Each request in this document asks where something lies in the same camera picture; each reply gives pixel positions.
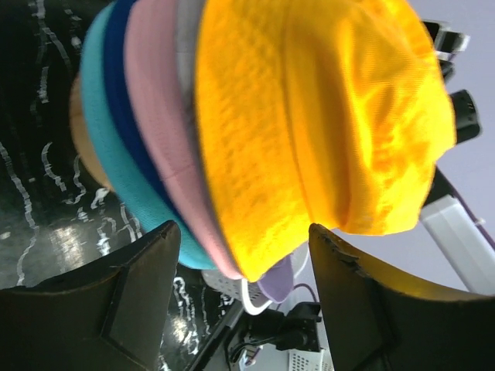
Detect orange hat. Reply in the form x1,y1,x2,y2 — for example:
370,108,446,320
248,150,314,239
195,1,456,281

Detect dark blue bucket hat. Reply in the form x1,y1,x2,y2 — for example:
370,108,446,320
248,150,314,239
104,1,186,225

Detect light wooden hat stand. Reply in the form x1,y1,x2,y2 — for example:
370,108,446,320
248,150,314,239
69,75,114,192

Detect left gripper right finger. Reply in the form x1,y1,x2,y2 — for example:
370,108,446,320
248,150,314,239
309,223,494,370

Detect lavender grey cap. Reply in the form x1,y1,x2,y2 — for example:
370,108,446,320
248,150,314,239
257,255,294,304

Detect teal bucket hat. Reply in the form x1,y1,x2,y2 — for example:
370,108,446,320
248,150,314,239
80,2,215,270

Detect white perforated basket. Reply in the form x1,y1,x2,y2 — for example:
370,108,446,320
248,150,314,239
200,250,310,317

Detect grey bucket hat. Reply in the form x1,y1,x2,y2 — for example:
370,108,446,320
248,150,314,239
176,0,205,168

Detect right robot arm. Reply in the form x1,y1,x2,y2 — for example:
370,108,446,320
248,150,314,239
420,19,494,295

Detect pink bucket hat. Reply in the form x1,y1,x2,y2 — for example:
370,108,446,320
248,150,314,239
124,1,242,280

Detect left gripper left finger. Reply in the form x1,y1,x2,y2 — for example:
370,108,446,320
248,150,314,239
1,221,181,370

